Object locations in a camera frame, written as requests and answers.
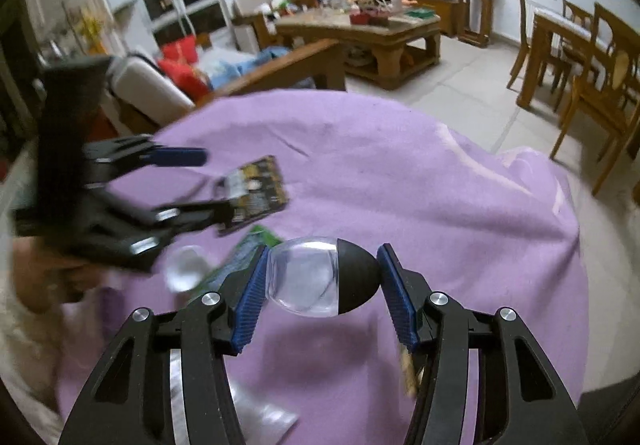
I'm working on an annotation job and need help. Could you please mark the wooden dining chair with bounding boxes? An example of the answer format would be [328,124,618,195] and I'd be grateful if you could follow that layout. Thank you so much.
[550,2,640,196]
[562,0,596,28]
[506,0,571,90]

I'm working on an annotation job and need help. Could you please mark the person's left hand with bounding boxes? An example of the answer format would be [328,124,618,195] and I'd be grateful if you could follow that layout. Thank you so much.
[10,240,116,316]

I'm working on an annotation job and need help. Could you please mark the clear container with black lid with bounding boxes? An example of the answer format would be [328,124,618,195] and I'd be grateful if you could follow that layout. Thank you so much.
[265,235,380,318]

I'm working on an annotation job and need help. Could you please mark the wooden dining table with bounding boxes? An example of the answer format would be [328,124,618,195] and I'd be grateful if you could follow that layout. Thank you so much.
[517,7,626,110]

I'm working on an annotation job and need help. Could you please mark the green snack wrapper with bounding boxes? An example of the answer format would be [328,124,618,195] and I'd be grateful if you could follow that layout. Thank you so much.
[192,225,281,293]

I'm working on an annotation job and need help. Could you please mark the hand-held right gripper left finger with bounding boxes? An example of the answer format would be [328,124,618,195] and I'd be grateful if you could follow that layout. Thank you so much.
[60,244,271,445]

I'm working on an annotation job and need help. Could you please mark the wooden sofa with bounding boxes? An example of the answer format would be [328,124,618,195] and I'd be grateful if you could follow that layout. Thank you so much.
[102,39,347,136]

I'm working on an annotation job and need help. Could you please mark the wooden coffee table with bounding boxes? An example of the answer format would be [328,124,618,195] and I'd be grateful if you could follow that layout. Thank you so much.
[275,5,443,90]

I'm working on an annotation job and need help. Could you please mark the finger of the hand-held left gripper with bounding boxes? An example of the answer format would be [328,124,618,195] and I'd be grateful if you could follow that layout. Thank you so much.
[82,135,209,182]
[129,198,237,257]

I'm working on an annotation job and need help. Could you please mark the blue cloth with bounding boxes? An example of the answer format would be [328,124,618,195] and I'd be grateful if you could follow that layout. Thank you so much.
[207,47,291,86]

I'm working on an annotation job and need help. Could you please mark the silver foil wrapper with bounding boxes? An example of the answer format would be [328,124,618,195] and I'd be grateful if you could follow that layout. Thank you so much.
[167,350,300,445]

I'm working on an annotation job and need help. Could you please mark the wooden armchair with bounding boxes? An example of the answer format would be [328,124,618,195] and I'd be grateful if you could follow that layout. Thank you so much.
[232,0,321,50]

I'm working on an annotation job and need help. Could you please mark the black and yellow snack packet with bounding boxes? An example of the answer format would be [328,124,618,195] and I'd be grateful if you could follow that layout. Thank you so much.
[215,155,291,237]

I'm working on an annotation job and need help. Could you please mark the red pillow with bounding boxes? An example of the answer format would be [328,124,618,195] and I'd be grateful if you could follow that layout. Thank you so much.
[157,36,211,100]

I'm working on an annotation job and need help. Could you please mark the small white plastic cup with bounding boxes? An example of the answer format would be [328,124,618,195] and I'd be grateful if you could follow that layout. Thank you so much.
[165,245,208,293]

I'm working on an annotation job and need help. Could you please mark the purple tablecloth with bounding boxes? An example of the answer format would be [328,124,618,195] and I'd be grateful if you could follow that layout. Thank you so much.
[55,90,591,445]

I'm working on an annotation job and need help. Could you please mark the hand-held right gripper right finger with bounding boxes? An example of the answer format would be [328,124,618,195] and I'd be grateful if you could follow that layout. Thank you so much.
[376,243,588,445]

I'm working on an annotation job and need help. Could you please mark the person's left forearm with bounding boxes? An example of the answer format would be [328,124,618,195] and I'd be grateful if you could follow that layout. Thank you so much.
[0,305,68,445]

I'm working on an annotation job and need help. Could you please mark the yellow artificial flowers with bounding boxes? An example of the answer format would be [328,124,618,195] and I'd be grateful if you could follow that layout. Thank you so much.
[75,5,108,50]

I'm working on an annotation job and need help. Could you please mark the tall wooden plant stand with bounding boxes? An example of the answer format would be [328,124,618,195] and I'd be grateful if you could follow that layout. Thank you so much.
[456,0,493,48]

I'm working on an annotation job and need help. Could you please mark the red box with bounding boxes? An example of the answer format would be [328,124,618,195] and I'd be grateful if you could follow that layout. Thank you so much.
[349,10,391,26]

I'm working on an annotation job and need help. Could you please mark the white sofa cushion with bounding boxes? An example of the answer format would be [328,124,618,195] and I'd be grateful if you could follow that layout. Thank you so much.
[107,54,196,113]

